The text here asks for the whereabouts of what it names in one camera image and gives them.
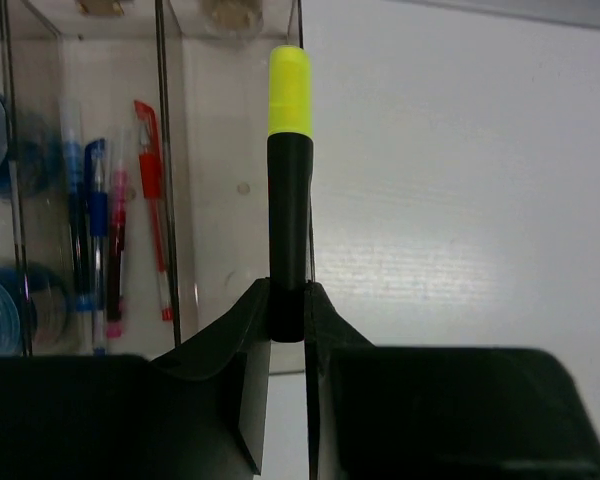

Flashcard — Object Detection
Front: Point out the blue capped pen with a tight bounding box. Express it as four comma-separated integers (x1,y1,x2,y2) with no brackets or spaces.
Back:
85,138,108,356

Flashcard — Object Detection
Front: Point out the yellow highlighter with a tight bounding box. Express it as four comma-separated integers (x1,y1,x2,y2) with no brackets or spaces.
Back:
266,45,314,343

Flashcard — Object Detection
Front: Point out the pink gel pen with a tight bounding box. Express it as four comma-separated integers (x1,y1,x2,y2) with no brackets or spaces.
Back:
106,127,129,339

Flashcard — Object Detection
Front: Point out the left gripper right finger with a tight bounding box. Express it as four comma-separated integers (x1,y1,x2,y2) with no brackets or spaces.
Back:
304,283,600,479

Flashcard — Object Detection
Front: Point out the blue refill pen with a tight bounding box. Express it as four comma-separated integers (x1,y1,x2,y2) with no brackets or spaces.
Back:
60,97,92,313

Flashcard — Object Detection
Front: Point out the clear acrylic organizer tray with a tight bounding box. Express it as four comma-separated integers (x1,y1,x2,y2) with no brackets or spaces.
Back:
0,1,303,359

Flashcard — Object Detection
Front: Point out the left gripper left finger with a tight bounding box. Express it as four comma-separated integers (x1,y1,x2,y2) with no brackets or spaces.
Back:
0,279,270,479

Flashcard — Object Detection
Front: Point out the blue tape roll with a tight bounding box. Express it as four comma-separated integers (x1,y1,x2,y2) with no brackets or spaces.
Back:
0,94,61,199
0,263,71,356

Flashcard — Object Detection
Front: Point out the red gel pen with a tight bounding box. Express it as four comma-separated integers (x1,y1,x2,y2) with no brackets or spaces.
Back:
133,100,174,322

